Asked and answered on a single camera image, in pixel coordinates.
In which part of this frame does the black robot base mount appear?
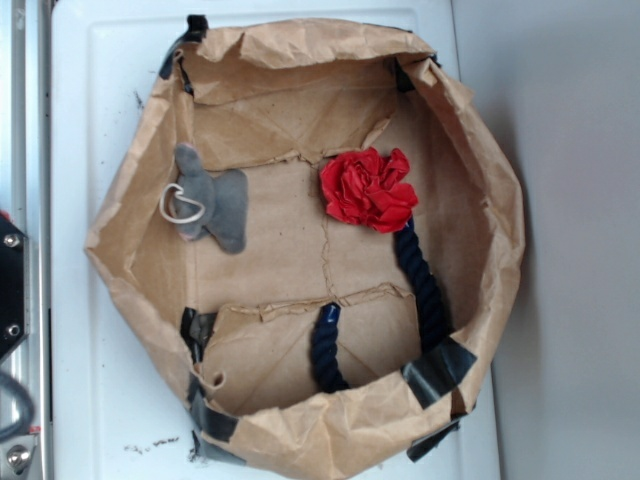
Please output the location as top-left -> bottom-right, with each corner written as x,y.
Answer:
0,210 -> 29,362

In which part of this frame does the gray braided cable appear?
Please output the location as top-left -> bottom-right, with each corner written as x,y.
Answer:
0,370 -> 36,442

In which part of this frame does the silver metal rail frame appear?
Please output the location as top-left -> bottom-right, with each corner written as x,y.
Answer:
1,1 -> 54,479

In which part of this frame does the red crumpled paper flower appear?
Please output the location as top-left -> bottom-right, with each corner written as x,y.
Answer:
319,148 -> 418,233

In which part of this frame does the brown paper bag tray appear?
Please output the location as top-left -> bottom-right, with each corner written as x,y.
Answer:
86,15 -> 525,479

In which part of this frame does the dark navy twisted rope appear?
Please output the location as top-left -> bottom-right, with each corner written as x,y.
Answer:
309,219 -> 454,394

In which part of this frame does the gray plush elephant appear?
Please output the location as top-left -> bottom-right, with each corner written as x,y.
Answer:
159,143 -> 248,254

